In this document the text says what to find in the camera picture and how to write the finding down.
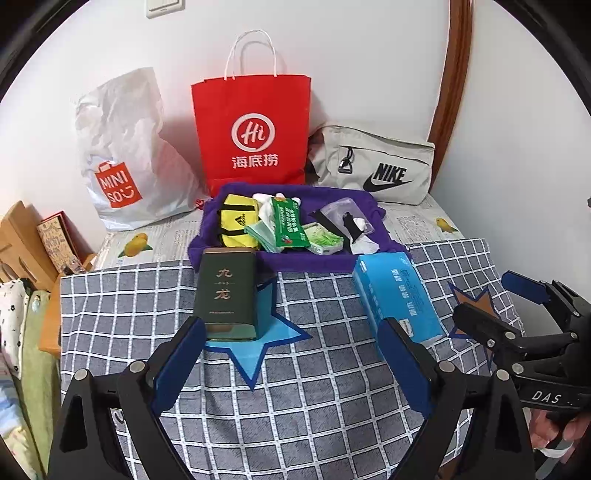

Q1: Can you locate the white plastic shopping bag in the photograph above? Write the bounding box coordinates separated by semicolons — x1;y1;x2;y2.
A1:
74;67;208;232

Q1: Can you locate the fruit print bedsheet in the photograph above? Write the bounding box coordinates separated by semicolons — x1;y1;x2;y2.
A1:
95;194;465;271

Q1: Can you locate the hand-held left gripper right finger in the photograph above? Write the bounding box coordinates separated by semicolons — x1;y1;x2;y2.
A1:
378;318;536;480

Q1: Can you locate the dark green tin box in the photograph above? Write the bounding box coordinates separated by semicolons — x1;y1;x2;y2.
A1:
193;247;259;342

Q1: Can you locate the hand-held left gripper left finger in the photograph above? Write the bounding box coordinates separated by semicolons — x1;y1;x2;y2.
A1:
48;316;206;480

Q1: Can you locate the green packet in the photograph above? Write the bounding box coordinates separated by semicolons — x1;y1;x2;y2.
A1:
271;196;311;250

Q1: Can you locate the purple towel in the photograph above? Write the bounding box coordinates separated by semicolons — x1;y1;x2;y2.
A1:
187;182;409;273

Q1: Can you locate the light green bedding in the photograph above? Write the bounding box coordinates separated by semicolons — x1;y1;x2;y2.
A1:
18;288;63;462

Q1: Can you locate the red paper bag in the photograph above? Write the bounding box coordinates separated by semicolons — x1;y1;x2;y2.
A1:
191;30;312;197

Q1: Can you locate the black watch strap with buckle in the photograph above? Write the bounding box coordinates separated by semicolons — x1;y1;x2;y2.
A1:
342;211;360;243

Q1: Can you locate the brown patterned box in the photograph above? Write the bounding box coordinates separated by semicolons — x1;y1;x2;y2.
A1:
37;211;88;273

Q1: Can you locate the wooden headboard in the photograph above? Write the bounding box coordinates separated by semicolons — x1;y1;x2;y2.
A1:
0;200;58;291

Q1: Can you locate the white dotted cloth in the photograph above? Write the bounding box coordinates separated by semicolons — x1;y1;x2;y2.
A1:
0;279;33;384

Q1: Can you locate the beige waist bag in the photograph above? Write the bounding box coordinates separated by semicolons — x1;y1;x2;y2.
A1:
305;124;437;206

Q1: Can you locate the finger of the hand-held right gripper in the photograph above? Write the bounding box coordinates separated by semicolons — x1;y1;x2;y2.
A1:
451;302;527;370
501;270;555;308

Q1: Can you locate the yellow black pouch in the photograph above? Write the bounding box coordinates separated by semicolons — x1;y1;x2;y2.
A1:
217;194;262;252

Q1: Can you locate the black watch strap with holes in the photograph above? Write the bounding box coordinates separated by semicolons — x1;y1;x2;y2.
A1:
314;208;347;234

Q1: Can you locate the blue tissue pack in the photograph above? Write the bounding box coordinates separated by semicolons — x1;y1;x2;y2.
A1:
352;251;448;344

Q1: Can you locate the person's right hand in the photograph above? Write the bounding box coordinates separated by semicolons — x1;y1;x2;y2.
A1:
529;406;591;462

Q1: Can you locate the brown wooden door frame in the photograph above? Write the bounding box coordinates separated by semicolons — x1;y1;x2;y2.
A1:
427;0;476;195

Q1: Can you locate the grey checkered tablecloth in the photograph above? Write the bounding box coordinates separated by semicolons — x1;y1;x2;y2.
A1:
58;237;527;480

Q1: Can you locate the clear pocket tissue pack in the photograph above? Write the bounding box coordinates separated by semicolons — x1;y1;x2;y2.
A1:
321;198;376;234

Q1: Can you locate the light green wipes pack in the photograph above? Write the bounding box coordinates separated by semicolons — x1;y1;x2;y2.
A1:
302;222;346;256

